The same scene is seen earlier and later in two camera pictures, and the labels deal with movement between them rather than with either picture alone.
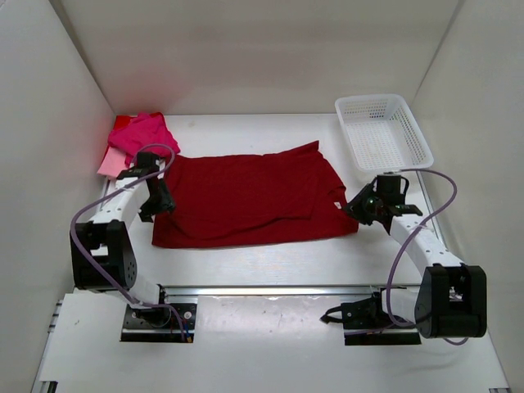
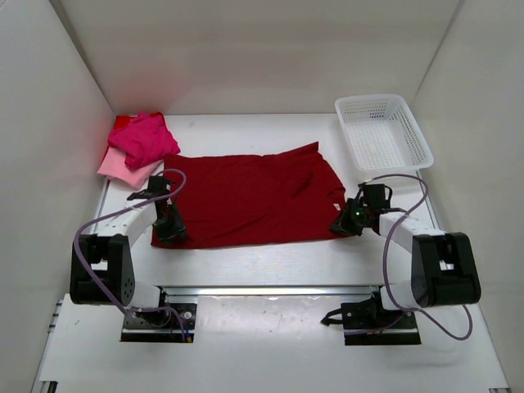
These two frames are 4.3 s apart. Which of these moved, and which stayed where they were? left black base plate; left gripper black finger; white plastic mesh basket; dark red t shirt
Moved: left gripper black finger
Stayed: dark red t shirt; white plastic mesh basket; left black base plate
